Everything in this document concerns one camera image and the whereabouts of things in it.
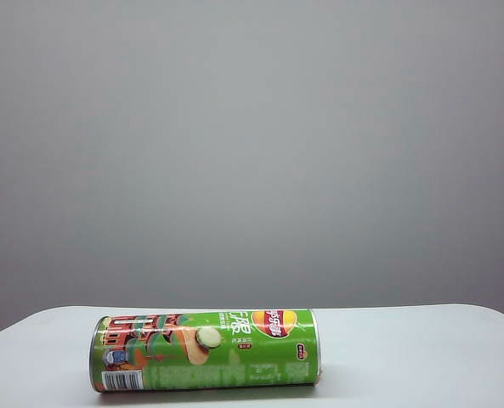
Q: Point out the green chips can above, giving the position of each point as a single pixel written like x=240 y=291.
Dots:
x=234 y=357

